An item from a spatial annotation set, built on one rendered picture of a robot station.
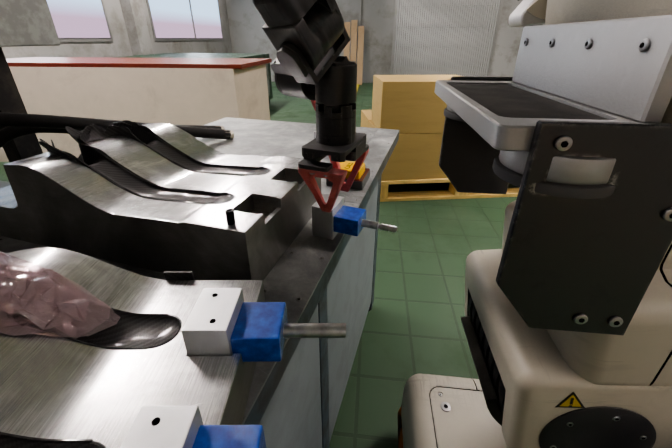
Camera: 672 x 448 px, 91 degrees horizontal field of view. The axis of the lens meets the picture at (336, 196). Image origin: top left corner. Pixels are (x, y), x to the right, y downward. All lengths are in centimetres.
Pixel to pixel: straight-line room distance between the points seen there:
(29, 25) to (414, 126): 191
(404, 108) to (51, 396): 218
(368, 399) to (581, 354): 98
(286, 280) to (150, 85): 293
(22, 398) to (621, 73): 46
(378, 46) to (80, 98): 727
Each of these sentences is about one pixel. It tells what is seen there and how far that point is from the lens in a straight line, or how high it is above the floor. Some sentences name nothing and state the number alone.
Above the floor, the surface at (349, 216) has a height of 84.
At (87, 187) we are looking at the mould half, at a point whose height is 90.
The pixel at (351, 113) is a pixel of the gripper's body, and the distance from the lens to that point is 46.
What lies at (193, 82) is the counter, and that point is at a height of 76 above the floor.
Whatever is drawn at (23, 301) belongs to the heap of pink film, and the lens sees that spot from 37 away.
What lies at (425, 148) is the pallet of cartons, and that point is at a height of 40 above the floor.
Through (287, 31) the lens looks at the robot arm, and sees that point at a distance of 40.
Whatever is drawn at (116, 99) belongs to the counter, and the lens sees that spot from 350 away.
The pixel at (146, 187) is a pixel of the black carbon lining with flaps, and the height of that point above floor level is 88.
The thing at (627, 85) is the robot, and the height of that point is 106.
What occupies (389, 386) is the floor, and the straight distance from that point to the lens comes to 134.
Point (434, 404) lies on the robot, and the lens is 99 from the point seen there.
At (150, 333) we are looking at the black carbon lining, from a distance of 36.
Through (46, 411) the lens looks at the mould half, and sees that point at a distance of 34.
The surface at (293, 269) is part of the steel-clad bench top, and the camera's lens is 47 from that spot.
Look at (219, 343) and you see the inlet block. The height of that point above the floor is 87.
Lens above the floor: 109
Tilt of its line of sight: 25 degrees down
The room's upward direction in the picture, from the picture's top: straight up
